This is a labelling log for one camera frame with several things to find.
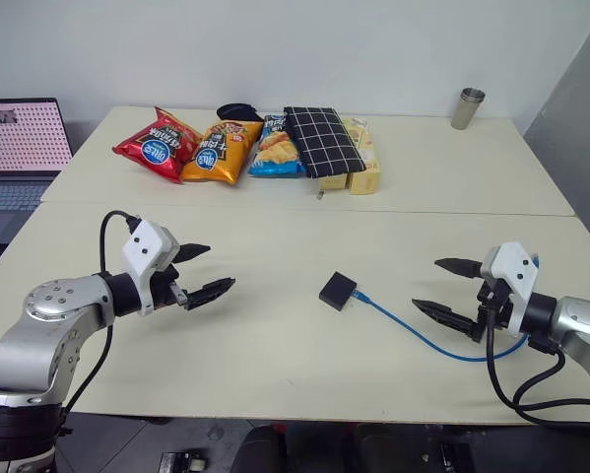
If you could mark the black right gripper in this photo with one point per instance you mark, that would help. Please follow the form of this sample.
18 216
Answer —
496 303

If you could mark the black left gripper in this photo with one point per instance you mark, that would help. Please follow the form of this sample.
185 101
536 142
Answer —
165 290

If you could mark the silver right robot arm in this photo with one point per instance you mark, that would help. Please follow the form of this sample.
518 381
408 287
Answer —
577 320

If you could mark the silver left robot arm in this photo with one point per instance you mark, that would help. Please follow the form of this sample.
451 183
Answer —
43 320

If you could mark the small black adapter box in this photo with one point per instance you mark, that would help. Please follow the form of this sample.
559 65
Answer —
336 290

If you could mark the orange chips bag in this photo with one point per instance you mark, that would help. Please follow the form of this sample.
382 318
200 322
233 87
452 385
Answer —
216 155

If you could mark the red chips bag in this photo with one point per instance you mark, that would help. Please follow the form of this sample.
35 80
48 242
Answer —
156 150

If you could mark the blue chips bag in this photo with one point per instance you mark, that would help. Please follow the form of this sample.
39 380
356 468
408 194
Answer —
275 150

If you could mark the large yellow box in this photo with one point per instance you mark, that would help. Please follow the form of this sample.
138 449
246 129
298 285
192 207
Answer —
366 180

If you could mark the small yellow box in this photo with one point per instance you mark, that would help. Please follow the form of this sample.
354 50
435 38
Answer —
333 182

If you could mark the black cloth item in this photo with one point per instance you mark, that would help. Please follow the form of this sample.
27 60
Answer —
235 111

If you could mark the black white-checked pouch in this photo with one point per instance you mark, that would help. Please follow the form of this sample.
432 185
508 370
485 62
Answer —
321 140

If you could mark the steel cup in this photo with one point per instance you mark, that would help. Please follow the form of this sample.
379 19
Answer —
467 111

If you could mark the dark rounded shape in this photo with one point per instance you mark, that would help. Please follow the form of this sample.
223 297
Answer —
260 451

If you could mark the small black device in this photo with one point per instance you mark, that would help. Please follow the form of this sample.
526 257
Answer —
183 463

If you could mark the laptop with pink screen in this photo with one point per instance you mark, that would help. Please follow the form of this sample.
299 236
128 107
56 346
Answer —
19 133

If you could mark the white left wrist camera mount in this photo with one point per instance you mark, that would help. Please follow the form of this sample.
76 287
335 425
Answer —
144 246

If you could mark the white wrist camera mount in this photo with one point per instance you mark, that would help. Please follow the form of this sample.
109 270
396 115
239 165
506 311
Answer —
516 271
144 246

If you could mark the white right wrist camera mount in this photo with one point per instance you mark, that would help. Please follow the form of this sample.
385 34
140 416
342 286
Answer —
516 271

